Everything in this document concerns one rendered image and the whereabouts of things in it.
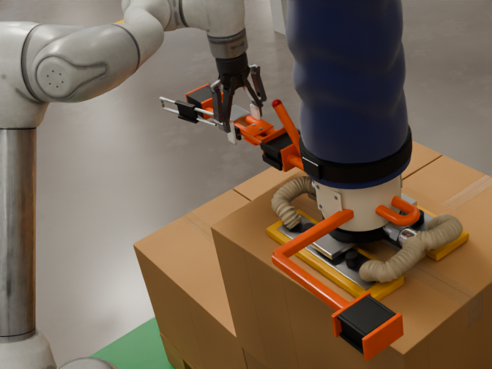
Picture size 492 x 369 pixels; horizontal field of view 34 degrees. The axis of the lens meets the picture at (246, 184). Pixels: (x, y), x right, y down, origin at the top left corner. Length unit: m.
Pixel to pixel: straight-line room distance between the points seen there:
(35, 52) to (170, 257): 1.25
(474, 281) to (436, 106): 2.50
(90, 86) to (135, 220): 2.35
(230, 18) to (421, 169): 1.09
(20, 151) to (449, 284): 0.86
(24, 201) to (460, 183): 1.56
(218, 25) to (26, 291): 0.73
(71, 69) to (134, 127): 3.08
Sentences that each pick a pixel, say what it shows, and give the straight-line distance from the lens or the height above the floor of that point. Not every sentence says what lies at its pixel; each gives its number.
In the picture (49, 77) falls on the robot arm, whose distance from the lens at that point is 1.28.
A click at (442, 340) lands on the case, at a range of 1.60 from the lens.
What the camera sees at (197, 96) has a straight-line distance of 2.10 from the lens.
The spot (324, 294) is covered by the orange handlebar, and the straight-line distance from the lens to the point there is 1.43.
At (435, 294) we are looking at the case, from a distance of 1.62.
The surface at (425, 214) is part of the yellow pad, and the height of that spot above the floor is 0.97.
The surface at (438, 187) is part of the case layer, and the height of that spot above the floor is 0.54.
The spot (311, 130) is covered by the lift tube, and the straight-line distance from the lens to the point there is 1.52.
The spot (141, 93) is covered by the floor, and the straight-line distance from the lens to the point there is 4.68.
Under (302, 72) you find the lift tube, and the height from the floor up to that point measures 1.39.
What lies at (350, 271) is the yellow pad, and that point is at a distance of 1.65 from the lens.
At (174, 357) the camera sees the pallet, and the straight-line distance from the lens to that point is 2.81.
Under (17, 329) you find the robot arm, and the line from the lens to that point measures 1.47.
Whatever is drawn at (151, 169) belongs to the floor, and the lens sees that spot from 3.94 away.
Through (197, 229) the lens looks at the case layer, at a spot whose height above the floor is 0.54.
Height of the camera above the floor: 2.06
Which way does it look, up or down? 34 degrees down
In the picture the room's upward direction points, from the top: 11 degrees counter-clockwise
